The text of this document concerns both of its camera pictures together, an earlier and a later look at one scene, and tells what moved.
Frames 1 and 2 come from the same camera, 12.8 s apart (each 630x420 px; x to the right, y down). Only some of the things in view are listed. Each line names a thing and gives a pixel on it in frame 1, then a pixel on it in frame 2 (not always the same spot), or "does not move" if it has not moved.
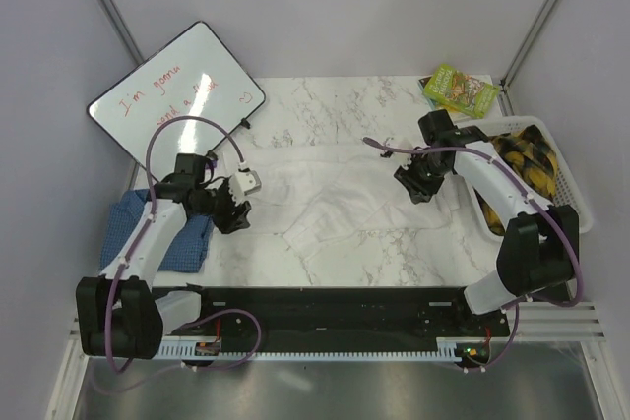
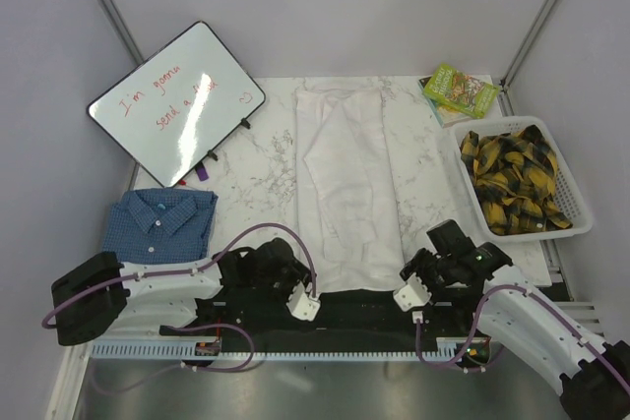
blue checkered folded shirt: x=188 y=249 does not move
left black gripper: x=228 y=223 → x=298 y=272
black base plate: x=330 y=315 does not move
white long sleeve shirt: x=318 y=197 → x=346 y=203
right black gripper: x=419 y=192 → x=416 y=264
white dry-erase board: x=185 y=98 does not move
